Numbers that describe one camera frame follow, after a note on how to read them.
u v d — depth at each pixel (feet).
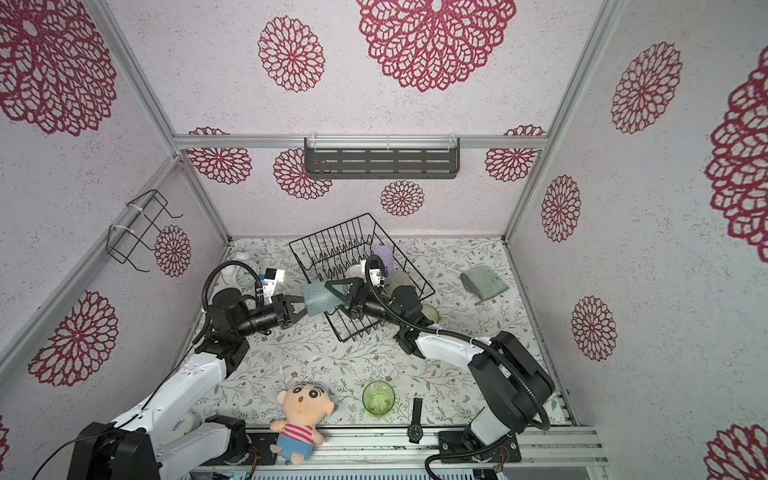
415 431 2.50
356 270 3.20
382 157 3.18
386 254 3.30
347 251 3.83
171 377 1.69
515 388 1.46
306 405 2.40
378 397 2.67
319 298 2.20
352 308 2.25
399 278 3.08
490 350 1.51
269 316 2.20
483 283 3.46
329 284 2.21
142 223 2.63
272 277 2.33
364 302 2.20
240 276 3.30
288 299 2.28
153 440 1.38
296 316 2.25
